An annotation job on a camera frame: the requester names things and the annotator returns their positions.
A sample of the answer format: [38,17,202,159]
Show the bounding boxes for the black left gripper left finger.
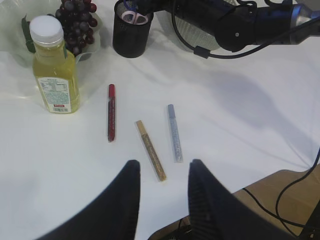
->
[40,160,141,240]

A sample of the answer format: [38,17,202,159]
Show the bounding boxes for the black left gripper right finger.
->
[187,159,293,240]

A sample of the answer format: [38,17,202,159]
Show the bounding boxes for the silver blue glitter glue pen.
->
[167,104,183,163]

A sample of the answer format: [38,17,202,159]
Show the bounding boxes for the gold glitter glue pen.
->
[136,120,167,182]

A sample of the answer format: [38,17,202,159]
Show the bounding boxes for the red glitter glue pen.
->
[107,84,116,142]

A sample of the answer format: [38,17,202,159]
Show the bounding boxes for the yellow tea bottle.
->
[29,15,80,114]

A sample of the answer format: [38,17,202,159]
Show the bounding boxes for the pink purple scissors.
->
[121,10,149,25]

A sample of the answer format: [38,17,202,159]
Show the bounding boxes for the purple artificial grape bunch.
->
[21,0,99,57]

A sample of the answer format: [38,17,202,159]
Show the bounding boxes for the blue scissors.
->
[123,0,139,12]

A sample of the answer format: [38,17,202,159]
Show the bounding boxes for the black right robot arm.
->
[136,0,320,53]

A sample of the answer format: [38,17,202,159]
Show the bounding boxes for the black mesh pen holder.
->
[112,0,154,58]

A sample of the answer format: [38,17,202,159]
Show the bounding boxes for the green plastic woven basket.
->
[175,17,220,51]

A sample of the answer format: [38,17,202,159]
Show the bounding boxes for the green wavy glass bowl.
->
[0,0,102,62]

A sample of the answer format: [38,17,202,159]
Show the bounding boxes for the black floor cable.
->
[241,147,320,228]

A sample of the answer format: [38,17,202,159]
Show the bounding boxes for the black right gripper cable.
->
[171,0,320,60]

